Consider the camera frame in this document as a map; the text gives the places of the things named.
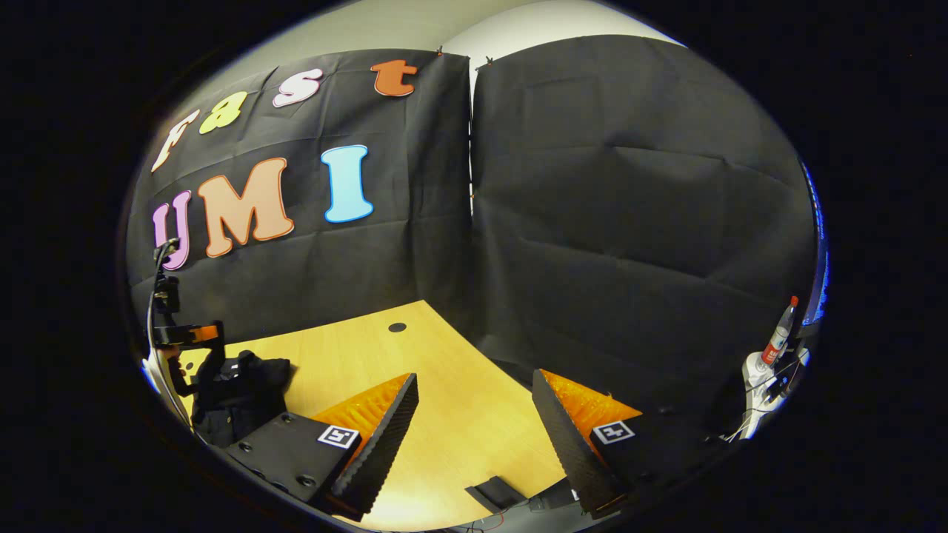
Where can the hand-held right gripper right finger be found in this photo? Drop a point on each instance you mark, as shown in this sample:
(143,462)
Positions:
(563,437)

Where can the small black box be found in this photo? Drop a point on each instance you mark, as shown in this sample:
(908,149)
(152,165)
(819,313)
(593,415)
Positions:
(495,492)

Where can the black backdrop cloth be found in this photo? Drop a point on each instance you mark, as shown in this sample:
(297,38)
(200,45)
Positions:
(629,222)

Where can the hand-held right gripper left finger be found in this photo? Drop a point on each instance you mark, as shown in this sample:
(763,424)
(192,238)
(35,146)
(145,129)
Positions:
(389,429)

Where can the black garment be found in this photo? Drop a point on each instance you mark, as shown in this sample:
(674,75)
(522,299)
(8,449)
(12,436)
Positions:
(248,392)

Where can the bottle with red label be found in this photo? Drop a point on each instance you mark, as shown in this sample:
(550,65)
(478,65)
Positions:
(778,340)

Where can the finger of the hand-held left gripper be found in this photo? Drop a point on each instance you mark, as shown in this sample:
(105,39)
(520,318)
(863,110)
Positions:
(201,334)

